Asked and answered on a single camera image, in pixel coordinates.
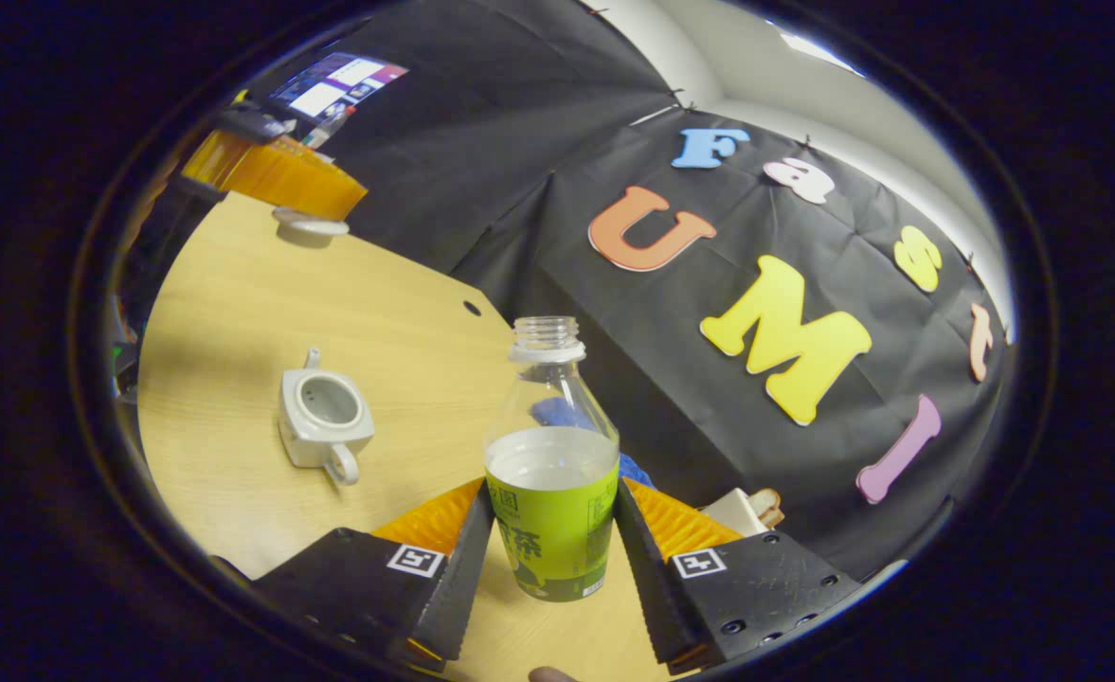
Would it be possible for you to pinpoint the white toaster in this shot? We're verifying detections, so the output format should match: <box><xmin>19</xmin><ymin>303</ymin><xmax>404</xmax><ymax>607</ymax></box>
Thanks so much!
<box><xmin>699</xmin><ymin>488</ymin><xmax>771</xmax><ymax>539</ymax></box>

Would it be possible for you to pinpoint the black backdrop cloth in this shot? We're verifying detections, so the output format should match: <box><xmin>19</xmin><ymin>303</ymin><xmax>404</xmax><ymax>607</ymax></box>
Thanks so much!
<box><xmin>263</xmin><ymin>0</ymin><xmax>1013</xmax><ymax>581</ymax></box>

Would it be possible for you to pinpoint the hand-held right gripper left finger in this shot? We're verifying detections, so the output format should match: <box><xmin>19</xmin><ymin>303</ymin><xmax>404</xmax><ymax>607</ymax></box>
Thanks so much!
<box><xmin>252</xmin><ymin>478</ymin><xmax>496</xmax><ymax>673</ymax></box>

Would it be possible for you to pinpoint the white ceramic teacup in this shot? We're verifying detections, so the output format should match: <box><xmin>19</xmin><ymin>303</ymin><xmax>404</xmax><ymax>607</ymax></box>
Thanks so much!
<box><xmin>279</xmin><ymin>348</ymin><xmax>376</xmax><ymax>487</ymax></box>

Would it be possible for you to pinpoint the white teacup lid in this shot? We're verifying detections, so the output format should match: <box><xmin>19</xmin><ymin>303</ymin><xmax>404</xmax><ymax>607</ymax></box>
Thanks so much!
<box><xmin>271</xmin><ymin>206</ymin><xmax>351</xmax><ymax>238</ymax></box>

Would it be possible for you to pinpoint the computer monitor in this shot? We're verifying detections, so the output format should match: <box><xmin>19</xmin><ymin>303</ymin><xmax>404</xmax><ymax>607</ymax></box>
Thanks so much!
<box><xmin>268</xmin><ymin>52</ymin><xmax>409</xmax><ymax>122</ymax></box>

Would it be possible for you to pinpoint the clear water bottle green label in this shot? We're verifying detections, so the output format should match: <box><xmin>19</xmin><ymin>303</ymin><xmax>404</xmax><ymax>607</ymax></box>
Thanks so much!
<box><xmin>483</xmin><ymin>315</ymin><xmax>621</xmax><ymax>603</ymax></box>

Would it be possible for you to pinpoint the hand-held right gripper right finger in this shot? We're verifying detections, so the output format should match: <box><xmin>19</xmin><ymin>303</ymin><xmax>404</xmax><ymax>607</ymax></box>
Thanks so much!
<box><xmin>612</xmin><ymin>476</ymin><xmax>863</xmax><ymax>675</ymax></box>

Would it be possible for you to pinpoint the blue towel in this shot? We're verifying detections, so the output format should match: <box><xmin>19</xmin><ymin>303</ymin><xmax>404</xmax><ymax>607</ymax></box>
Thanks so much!
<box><xmin>529</xmin><ymin>396</ymin><xmax>655</xmax><ymax>489</ymax></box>

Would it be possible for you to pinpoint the small red-label bottle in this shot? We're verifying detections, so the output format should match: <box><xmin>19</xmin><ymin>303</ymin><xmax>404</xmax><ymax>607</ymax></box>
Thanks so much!
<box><xmin>306</xmin><ymin>104</ymin><xmax>357</xmax><ymax>151</ymax></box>

